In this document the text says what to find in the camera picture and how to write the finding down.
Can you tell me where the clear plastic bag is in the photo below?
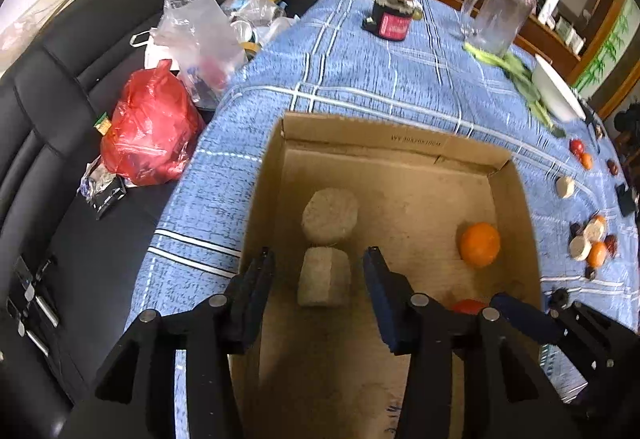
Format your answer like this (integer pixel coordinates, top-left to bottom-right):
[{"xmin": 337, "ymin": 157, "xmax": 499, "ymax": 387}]
[{"xmin": 150, "ymin": 0, "xmax": 248, "ymax": 110}]

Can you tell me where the bamboo wall sticker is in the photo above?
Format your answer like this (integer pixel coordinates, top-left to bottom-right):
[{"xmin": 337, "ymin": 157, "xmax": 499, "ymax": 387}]
[{"xmin": 572, "ymin": 0, "xmax": 636, "ymax": 95}]

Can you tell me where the clear glass pitcher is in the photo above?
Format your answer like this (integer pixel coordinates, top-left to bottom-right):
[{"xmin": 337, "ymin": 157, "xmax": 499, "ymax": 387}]
[{"xmin": 460, "ymin": 0, "xmax": 537, "ymax": 56}]

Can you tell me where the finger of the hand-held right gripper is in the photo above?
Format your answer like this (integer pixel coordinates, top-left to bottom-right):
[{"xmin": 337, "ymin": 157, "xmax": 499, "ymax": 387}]
[
  {"xmin": 490, "ymin": 293, "xmax": 566, "ymax": 344},
  {"xmin": 548, "ymin": 288, "xmax": 576, "ymax": 311}
]

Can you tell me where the green leafy vegetable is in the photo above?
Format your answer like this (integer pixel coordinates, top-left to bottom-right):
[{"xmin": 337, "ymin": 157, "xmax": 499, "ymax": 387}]
[
  {"xmin": 530, "ymin": 99, "xmax": 568, "ymax": 138},
  {"xmin": 462, "ymin": 42, "xmax": 543, "ymax": 105}
]

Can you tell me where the blue plaid tablecloth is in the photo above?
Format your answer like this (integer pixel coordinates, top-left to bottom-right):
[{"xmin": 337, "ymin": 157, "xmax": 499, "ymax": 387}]
[{"xmin": 122, "ymin": 0, "xmax": 640, "ymax": 439}]

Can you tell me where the red plastic bag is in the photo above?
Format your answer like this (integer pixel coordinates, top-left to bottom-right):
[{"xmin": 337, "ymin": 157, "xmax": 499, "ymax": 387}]
[{"xmin": 100, "ymin": 60, "xmax": 206, "ymax": 187}]

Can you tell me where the white bowl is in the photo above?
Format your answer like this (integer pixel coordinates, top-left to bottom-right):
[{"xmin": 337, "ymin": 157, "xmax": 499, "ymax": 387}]
[{"xmin": 531, "ymin": 53, "xmax": 587, "ymax": 122}]

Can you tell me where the cardboard box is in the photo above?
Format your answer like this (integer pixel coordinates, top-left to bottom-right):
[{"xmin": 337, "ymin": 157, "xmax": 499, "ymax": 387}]
[{"xmin": 227, "ymin": 112, "xmax": 546, "ymax": 439}]

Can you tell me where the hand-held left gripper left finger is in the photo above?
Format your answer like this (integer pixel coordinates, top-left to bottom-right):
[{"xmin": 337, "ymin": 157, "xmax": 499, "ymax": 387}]
[{"xmin": 57, "ymin": 246, "xmax": 277, "ymax": 439}]

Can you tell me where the black leather sofa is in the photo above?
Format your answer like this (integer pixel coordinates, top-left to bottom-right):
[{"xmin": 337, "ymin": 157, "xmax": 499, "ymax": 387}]
[{"xmin": 0, "ymin": 0, "xmax": 326, "ymax": 439}]

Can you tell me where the silver foil packet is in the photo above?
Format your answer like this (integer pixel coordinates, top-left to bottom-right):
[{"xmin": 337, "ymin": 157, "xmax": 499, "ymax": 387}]
[{"xmin": 77, "ymin": 159, "xmax": 128, "ymax": 220}]

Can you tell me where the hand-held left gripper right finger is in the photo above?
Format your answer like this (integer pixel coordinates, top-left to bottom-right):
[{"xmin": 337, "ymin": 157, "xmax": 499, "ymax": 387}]
[{"xmin": 362, "ymin": 246, "xmax": 593, "ymax": 439}]

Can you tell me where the dark jar with cork lid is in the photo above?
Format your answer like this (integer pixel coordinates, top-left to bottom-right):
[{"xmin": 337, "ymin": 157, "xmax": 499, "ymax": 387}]
[{"xmin": 362, "ymin": 0, "xmax": 423, "ymax": 41}]

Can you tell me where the clear plastic packaging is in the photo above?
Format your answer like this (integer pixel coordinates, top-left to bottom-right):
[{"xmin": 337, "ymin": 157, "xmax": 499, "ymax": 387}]
[{"xmin": 220, "ymin": 0, "xmax": 296, "ymax": 55}]

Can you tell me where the white plastic bag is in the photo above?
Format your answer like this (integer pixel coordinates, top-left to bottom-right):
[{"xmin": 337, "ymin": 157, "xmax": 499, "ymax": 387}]
[{"xmin": 130, "ymin": 29, "xmax": 181, "ymax": 70}]

